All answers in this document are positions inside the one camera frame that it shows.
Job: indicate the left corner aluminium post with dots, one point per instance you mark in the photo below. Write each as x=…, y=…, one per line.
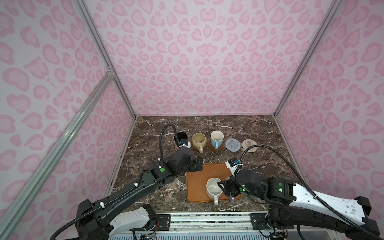
x=91, y=26

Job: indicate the orange serving tray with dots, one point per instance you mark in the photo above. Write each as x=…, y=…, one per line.
x=197, y=181

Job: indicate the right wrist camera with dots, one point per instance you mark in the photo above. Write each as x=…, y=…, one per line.
x=233, y=165

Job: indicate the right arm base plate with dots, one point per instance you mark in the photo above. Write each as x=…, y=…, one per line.
x=259, y=222

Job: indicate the beige woven coaster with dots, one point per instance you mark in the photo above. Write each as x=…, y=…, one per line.
x=248, y=143

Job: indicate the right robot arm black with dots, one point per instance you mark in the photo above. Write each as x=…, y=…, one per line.
x=292, y=206

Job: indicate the black mug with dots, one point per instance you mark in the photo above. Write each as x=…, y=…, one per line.
x=179, y=136

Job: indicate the right corner aluminium post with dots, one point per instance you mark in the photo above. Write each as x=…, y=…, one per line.
x=332, y=12

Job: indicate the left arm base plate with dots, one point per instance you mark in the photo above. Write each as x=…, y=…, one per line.
x=162, y=223

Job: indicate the cream yellow mug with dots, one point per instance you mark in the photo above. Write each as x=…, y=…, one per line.
x=199, y=142

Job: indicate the left diagonal aluminium strut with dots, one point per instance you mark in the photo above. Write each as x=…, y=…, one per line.
x=20, y=205

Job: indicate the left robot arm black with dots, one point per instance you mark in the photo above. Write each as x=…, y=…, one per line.
x=94, y=221

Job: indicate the white mug blue handle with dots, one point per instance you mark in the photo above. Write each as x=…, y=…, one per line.
x=217, y=138

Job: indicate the aluminium front rail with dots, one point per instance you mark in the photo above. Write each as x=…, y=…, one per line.
x=195, y=226

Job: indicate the grey round coaster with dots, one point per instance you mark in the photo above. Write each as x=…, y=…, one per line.
x=233, y=145

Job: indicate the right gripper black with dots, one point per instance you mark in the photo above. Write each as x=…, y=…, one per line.
x=230, y=183

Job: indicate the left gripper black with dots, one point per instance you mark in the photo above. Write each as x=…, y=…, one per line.
x=194, y=167

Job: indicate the corner aluminium post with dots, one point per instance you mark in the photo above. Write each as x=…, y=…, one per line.
x=332, y=12
x=91, y=26

